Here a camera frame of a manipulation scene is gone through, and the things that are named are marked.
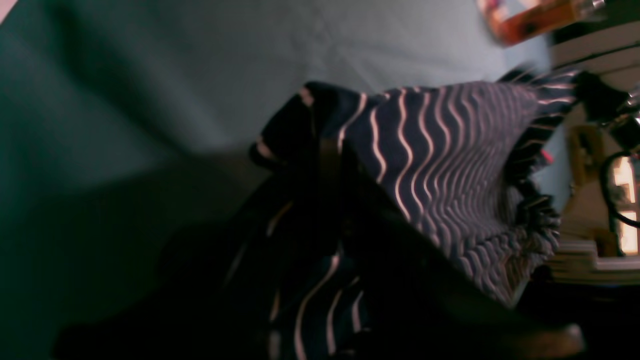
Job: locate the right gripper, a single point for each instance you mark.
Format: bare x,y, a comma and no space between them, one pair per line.
611,109

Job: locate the teal table cloth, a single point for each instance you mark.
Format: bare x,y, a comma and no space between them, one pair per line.
125,120

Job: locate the orange drink can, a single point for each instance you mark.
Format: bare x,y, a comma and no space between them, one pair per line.
543,17

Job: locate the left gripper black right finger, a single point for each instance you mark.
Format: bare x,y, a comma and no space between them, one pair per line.
420,307

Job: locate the navy white striped t-shirt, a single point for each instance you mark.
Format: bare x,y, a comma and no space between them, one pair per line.
456,161

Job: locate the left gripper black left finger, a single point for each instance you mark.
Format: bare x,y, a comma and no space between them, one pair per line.
241,290

